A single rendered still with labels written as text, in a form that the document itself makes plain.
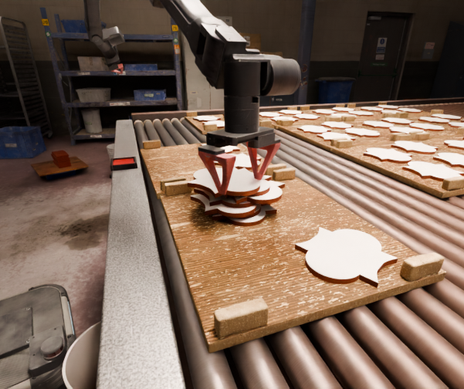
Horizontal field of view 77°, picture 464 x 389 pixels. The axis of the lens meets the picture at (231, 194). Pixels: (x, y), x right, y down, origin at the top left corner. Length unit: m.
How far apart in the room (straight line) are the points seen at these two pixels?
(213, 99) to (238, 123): 4.94
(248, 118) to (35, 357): 1.12
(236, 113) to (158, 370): 0.35
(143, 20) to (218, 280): 5.63
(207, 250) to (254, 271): 0.09
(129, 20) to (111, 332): 5.67
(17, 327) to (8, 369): 0.17
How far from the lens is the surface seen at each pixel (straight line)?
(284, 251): 0.48
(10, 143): 5.03
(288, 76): 0.51
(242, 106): 0.46
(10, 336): 1.49
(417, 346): 0.44
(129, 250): 0.54
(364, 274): 0.45
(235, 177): 0.57
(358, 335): 0.42
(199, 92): 5.36
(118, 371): 0.37
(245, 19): 6.11
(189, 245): 0.49
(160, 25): 5.89
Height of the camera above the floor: 1.20
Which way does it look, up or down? 24 degrees down
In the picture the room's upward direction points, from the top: straight up
